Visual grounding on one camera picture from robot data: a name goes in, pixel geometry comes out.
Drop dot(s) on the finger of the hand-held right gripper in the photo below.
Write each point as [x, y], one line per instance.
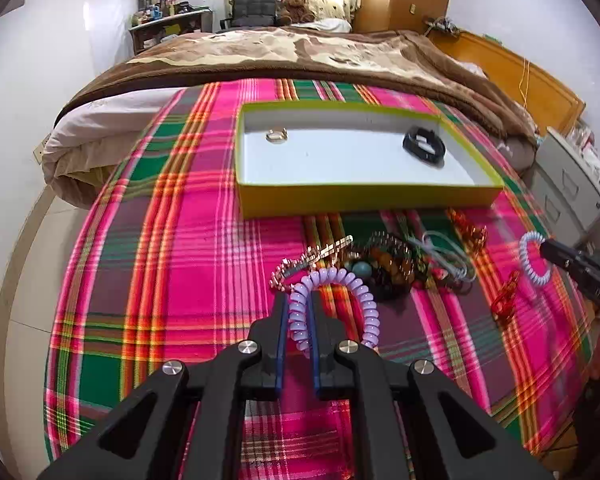
[562, 255]

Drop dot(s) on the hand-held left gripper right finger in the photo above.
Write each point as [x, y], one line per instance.
[314, 355]

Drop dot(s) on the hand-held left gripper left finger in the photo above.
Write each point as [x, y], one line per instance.
[281, 340]

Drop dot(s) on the red knot charm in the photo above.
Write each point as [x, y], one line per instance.
[505, 297]

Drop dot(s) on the orange gold knot charm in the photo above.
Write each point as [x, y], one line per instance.
[467, 230]

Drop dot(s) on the gold rhinestone brooch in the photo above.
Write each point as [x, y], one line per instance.
[325, 251]

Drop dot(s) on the yellow-green cardboard box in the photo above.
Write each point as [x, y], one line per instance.
[360, 200]

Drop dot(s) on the grey filing cabinet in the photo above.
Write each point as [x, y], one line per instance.
[565, 185]

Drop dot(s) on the clutter on cabinet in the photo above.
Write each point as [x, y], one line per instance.
[592, 155]

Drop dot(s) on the pink plaid blanket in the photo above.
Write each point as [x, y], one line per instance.
[180, 285]

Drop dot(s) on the black wristband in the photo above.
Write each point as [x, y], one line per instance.
[425, 145]

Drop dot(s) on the wooden headboard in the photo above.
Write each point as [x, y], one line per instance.
[505, 70]

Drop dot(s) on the white duvet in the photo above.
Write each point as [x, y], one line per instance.
[105, 125]

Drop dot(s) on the brown fleece blanket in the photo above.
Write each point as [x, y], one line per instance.
[330, 55]

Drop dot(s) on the white pillow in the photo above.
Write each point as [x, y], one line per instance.
[330, 25]

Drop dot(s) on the black chair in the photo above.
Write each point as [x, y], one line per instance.
[252, 10]

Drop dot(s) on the brown teddy bear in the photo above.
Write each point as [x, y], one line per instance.
[295, 7]

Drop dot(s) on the dark wooden desk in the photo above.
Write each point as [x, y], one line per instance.
[180, 22]

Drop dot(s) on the group of bottles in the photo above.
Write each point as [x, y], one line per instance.
[155, 10]

